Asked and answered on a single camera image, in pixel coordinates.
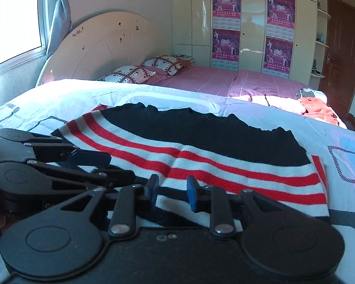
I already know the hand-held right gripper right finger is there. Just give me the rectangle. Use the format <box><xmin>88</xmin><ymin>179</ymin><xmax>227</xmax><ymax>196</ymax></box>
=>
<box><xmin>186</xmin><ymin>175</ymin><xmax>302</xmax><ymax>238</ymax></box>

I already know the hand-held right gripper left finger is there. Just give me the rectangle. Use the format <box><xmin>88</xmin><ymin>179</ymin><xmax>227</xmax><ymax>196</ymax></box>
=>
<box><xmin>58</xmin><ymin>174</ymin><xmax>160</xmax><ymax>238</ymax></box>

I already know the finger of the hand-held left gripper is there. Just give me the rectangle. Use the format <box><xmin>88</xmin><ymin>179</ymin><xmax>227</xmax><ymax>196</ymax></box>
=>
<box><xmin>28</xmin><ymin>160</ymin><xmax>136</xmax><ymax>191</ymax></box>
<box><xmin>24</xmin><ymin>136</ymin><xmax>112</xmax><ymax>169</ymax></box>

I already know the striped knit sweater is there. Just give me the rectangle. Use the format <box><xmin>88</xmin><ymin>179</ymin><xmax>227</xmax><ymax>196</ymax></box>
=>
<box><xmin>51</xmin><ymin>102</ymin><xmax>332</xmax><ymax>233</ymax></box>

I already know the blue patterned blanket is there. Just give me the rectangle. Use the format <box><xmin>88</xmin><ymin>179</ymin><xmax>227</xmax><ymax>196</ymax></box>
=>
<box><xmin>0</xmin><ymin>78</ymin><xmax>355</xmax><ymax>273</ymax></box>

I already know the heart patterned pillow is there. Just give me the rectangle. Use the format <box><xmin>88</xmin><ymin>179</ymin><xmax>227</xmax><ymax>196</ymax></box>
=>
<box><xmin>97</xmin><ymin>65</ymin><xmax>156</xmax><ymax>84</ymax></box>
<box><xmin>141</xmin><ymin>55</ymin><xmax>185</xmax><ymax>76</ymax></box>

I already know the pink bed sheet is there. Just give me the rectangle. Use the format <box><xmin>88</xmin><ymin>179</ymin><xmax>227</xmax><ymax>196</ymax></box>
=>
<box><xmin>145</xmin><ymin>65</ymin><xmax>314</xmax><ymax>98</ymax></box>

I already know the cream rounded headboard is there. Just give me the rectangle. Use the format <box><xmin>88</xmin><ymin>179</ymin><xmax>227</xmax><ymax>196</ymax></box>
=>
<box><xmin>35</xmin><ymin>12</ymin><xmax>173</xmax><ymax>86</ymax></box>

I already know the blue curtain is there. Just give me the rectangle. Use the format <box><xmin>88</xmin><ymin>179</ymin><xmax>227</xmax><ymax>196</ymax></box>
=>
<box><xmin>44</xmin><ymin>0</ymin><xmax>73</xmax><ymax>60</ymax></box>

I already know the small striped garment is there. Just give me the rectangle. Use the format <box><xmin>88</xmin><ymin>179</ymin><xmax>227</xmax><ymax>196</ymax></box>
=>
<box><xmin>296</xmin><ymin>88</ymin><xmax>317</xmax><ymax>99</ymax></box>

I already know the orange cloth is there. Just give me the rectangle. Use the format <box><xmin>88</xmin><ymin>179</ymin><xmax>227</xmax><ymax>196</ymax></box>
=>
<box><xmin>299</xmin><ymin>98</ymin><xmax>348</xmax><ymax>128</ymax></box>

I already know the window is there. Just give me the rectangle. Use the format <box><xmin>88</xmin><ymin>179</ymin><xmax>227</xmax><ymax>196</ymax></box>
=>
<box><xmin>0</xmin><ymin>0</ymin><xmax>46</xmax><ymax>68</ymax></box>

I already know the cream glossy wardrobe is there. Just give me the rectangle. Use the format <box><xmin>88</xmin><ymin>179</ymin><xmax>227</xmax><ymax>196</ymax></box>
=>
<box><xmin>172</xmin><ymin>0</ymin><xmax>344</xmax><ymax>86</ymax></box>

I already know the cream corner shelf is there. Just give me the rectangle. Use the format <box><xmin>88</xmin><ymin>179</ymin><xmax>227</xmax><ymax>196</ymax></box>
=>
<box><xmin>309</xmin><ymin>0</ymin><xmax>332</xmax><ymax>89</ymax></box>

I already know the brown wooden door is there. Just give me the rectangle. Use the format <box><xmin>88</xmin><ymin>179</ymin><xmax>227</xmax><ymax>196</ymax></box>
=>
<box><xmin>325</xmin><ymin>0</ymin><xmax>355</xmax><ymax>119</ymax></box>

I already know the purple wall poster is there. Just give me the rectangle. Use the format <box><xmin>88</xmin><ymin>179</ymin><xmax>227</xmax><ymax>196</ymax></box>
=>
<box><xmin>263</xmin><ymin>37</ymin><xmax>293</xmax><ymax>79</ymax></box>
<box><xmin>212</xmin><ymin>29</ymin><xmax>241</xmax><ymax>71</ymax></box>
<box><xmin>267</xmin><ymin>0</ymin><xmax>296</xmax><ymax>37</ymax></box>
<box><xmin>212</xmin><ymin>0</ymin><xmax>241</xmax><ymax>29</ymax></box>

